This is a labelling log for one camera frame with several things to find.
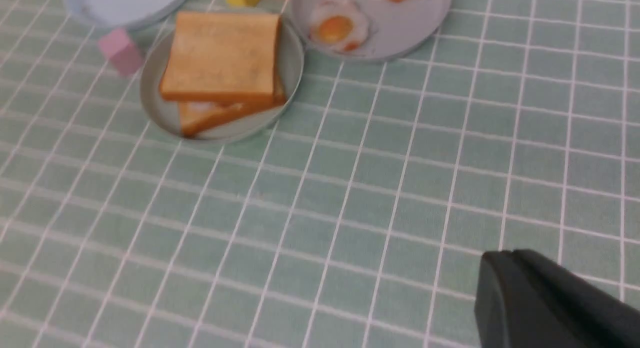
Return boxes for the teal green plate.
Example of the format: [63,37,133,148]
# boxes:
[139,18,305,144]

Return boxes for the light blue plate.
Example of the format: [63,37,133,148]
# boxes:
[63,0,186,30]

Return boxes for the pink foam cube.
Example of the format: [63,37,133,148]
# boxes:
[98,27,144,77]

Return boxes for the lower left fried egg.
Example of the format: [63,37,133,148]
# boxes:
[308,0,370,53]

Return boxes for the toast slice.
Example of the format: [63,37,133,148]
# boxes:
[177,74,287,137]
[158,11,281,103]

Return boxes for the grey plate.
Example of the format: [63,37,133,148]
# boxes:
[290,0,453,61]

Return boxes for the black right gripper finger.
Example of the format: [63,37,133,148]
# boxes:
[474,249,640,347]

